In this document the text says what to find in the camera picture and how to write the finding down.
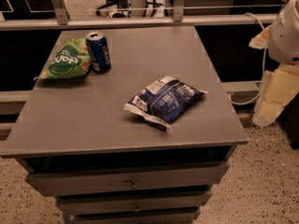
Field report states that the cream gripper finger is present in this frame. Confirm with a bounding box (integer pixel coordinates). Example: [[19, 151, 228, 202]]
[[252, 64, 299, 127], [249, 26, 271, 49]]

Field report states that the blue chip bag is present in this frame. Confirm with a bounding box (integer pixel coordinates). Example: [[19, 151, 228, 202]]
[[124, 76, 206, 130]]

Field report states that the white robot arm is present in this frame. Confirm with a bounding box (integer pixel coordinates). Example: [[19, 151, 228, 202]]
[[249, 0, 299, 127]]

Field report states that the blue pepsi can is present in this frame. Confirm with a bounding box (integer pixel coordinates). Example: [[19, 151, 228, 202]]
[[86, 32, 111, 73]]

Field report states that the green chip bag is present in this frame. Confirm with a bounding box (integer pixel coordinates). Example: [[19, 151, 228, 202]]
[[35, 37, 91, 80]]

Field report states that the black office chair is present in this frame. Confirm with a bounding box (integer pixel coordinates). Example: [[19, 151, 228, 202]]
[[95, 0, 130, 18]]

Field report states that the middle grey drawer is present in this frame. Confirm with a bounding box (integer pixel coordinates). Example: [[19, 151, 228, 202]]
[[57, 190, 211, 215]]

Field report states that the grey drawer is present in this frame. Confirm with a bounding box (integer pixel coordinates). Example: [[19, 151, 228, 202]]
[[64, 207, 200, 224], [57, 190, 211, 215], [26, 161, 230, 196]]

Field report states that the grey drawer cabinet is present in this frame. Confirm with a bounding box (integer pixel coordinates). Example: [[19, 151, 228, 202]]
[[0, 26, 249, 224]]

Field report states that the grey metal railing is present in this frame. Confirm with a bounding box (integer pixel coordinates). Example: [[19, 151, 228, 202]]
[[1, 0, 290, 31]]

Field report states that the top grey drawer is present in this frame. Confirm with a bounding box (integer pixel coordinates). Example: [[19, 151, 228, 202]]
[[26, 161, 230, 196]]

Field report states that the bottom grey drawer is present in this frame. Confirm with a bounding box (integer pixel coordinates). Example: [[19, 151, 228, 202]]
[[64, 207, 200, 224]]

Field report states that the white cable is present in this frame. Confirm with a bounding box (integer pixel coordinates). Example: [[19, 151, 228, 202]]
[[229, 11, 269, 106]]

